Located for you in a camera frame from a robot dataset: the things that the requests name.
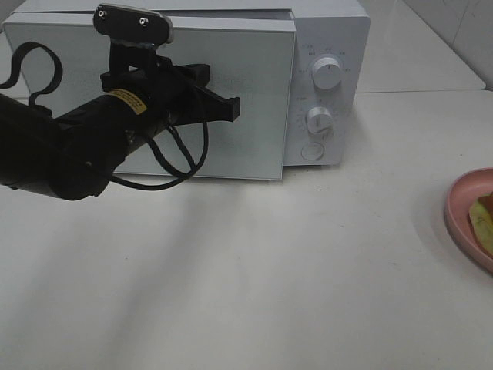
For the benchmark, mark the white microwave knob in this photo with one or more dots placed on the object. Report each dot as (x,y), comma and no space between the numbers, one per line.
(319,121)
(326,72)

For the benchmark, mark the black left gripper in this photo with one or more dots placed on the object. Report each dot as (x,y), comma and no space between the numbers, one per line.
(147,93)

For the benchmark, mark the pink round plate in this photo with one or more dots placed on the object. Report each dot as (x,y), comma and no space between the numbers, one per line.
(461,195)

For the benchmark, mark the white adjacent table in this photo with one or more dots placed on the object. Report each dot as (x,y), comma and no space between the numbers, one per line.
(403,54)

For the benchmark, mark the round white door release button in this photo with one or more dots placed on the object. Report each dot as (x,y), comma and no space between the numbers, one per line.
(312,151)

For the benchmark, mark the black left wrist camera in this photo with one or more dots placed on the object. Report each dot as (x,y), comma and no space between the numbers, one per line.
(134,25)

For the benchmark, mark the toast sandwich with lettuce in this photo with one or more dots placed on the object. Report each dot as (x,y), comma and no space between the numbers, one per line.
(480,215)

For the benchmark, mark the white microwave oven body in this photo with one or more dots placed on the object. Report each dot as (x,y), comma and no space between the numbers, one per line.
(322,28)

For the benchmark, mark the white microwave door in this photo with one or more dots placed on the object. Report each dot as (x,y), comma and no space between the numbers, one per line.
(250,58)

